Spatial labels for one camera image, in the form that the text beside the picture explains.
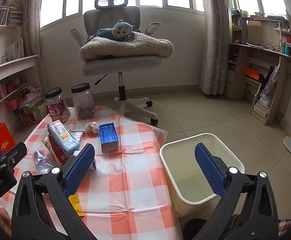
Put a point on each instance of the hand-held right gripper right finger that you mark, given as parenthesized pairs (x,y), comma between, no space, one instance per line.
(210,172)

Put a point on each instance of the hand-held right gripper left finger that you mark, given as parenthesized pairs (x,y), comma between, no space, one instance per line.
(76,172)

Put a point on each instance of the red instant noodle cup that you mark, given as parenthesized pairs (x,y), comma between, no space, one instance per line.
(60,156)

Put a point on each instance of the yellow snack wrapper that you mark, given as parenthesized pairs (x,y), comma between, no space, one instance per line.
(75,203)

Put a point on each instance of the white leaf print paper cup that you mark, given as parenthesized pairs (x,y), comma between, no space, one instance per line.
(45,142)

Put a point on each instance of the blue white tissue packet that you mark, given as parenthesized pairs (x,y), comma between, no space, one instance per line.
(63,137)

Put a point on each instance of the white plastic trash bin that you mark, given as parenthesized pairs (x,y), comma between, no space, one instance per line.
(170,180)

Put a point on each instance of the red gift box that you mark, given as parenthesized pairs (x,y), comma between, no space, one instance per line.
(3,137)

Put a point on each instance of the flat blue white box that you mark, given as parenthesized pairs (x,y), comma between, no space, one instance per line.
(78,136)

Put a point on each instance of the crumpled candy wrapper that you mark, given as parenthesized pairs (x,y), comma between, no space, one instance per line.
(91,127)

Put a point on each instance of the pink basket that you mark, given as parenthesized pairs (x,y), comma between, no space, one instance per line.
(11,104)

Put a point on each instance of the blue cardboard box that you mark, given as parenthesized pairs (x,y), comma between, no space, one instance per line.
(108,135)

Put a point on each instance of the orange checked tablecloth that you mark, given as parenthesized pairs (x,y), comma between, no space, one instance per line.
(125,180)

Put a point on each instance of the pile of paper bags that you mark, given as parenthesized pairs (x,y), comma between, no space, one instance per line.
(31,105)

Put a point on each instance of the purple label nut jar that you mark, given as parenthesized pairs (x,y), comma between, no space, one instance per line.
(56,110)

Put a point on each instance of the clear jar with dark nuts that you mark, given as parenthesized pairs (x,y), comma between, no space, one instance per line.
(83,102)

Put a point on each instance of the white bookshelf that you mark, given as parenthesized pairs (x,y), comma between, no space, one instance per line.
(10,65)

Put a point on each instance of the silver foil bag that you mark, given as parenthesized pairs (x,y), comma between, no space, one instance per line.
(270,85)

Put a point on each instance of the orange box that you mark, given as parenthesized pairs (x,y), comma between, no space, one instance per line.
(251,73)

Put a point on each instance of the grey office chair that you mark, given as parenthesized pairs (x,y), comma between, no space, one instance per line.
(120,63)

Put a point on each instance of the wooden desk with shelves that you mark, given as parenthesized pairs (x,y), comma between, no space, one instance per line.
(260,52)

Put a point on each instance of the beige lace curtain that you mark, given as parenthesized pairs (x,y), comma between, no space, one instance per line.
(215,42)

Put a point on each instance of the brown curtain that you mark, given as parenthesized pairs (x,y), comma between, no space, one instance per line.
(31,17)

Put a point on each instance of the beige fleece blanket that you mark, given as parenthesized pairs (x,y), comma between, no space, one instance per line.
(135,46)

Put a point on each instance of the blue monkey plush toy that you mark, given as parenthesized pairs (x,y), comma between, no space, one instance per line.
(121,30)

